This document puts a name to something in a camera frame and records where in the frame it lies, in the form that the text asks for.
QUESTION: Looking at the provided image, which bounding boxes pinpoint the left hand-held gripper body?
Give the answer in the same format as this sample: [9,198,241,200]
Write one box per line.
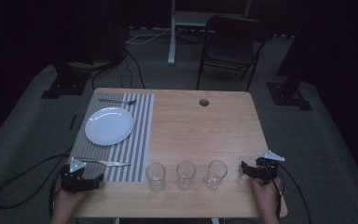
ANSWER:
[60,156,91,194]

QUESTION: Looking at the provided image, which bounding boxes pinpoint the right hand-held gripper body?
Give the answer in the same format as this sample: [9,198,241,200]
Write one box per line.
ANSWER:
[255,149,286,185]

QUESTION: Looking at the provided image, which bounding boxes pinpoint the person's left hand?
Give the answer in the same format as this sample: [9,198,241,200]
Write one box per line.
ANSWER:
[51,186,90,218]

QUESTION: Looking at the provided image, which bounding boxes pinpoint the person's right hand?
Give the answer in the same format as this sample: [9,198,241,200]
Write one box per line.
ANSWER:
[251,175,283,217]

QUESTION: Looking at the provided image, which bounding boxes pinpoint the clear drinking glass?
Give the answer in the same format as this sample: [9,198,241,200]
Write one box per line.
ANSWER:
[145,161,167,192]
[204,160,228,190]
[175,161,197,190]

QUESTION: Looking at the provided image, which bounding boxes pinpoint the white round plate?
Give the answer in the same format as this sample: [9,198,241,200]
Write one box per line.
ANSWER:
[84,106,135,147]

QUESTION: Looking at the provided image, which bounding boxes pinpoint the grey striped placemat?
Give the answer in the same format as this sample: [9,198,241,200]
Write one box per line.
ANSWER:
[69,91,156,183]

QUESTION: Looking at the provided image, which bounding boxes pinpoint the small black floor object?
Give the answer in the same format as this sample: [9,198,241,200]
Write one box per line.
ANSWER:
[68,114,77,132]

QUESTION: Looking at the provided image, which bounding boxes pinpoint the black stand base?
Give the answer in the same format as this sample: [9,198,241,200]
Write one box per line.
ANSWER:
[266,78,313,112]
[40,61,90,100]

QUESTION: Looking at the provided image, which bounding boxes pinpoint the silver fork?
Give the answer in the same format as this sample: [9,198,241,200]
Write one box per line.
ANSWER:
[98,98,138,106]

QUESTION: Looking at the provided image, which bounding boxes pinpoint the black folding chair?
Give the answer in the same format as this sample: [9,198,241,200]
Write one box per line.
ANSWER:
[195,14,268,92]

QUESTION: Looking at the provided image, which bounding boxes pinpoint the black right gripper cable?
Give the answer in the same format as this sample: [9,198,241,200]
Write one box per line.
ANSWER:
[262,158,313,224]

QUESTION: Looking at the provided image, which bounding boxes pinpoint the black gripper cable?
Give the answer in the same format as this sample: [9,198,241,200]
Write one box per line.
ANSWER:
[0,146,75,210]
[262,158,313,224]

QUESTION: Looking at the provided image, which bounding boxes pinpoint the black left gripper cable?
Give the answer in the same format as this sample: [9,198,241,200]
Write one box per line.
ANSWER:
[0,146,75,210]

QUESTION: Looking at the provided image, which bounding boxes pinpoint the black floor cables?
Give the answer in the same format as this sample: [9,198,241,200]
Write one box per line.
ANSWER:
[91,49,146,91]

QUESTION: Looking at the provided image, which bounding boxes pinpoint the white metal desk frame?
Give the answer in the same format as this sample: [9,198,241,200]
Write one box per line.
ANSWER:
[167,0,253,66]

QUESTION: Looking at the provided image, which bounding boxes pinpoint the white floor cable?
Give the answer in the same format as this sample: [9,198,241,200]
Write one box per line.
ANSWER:
[125,27,187,45]

